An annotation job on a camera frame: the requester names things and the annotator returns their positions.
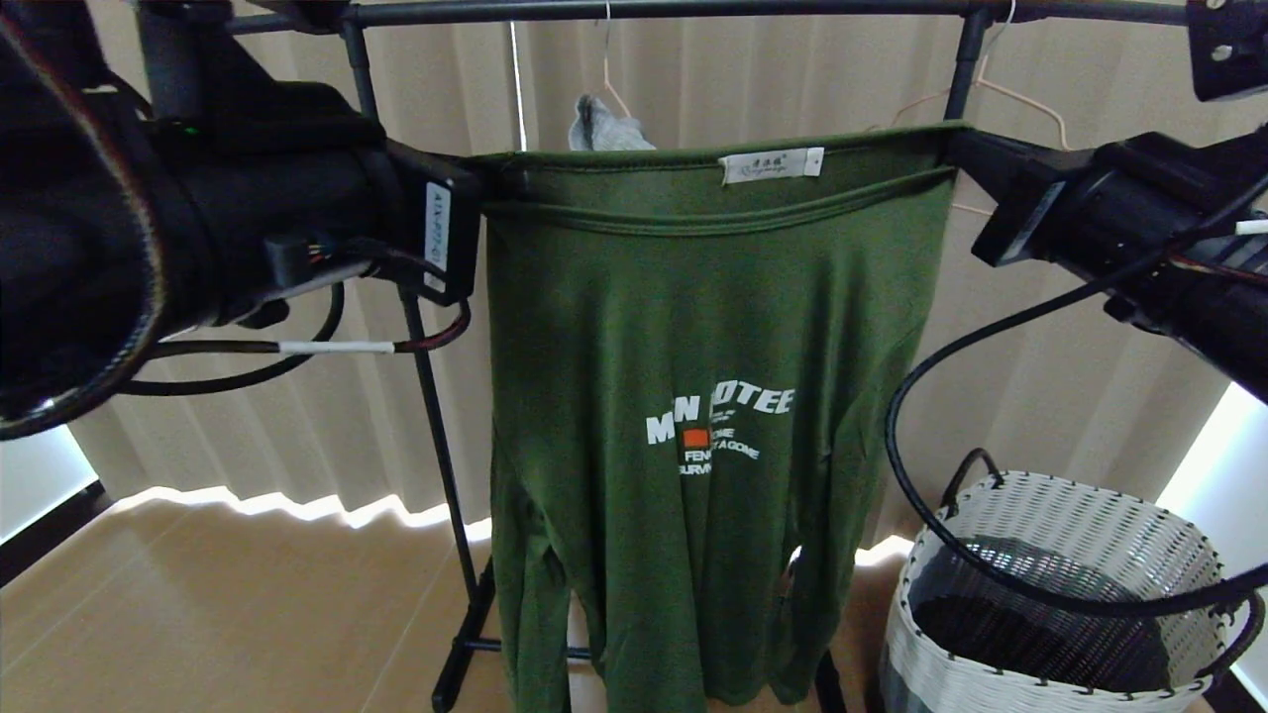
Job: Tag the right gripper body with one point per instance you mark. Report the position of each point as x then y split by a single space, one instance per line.
1109 218

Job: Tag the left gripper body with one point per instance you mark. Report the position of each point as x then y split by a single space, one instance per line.
297 198

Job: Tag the pink clothes hanger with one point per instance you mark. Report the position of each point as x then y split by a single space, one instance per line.
606 69
1030 104

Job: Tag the pale grey shorts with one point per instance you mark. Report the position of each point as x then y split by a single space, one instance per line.
609 131

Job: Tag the olive green garment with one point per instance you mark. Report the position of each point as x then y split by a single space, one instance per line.
693 327

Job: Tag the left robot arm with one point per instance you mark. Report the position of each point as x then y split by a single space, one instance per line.
59 198

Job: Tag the white laundry basket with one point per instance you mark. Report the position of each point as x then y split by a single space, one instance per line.
1070 515

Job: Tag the black clothes rack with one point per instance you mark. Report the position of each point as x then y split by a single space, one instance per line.
654 12

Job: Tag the beige curtain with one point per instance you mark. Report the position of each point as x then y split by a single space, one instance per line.
792 69

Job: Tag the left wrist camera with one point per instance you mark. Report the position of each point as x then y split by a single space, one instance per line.
297 12

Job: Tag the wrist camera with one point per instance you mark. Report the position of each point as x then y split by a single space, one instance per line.
1228 50
297 12

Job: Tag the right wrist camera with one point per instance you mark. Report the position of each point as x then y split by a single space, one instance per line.
1228 50

